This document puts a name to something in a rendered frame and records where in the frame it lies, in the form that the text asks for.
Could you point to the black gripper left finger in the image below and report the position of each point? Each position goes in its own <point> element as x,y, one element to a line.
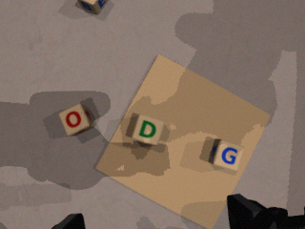
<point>72,221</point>

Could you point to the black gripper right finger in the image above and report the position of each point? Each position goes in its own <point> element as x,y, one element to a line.
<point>241,209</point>

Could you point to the tan square mat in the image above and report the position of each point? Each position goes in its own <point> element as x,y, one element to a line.
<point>176,173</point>

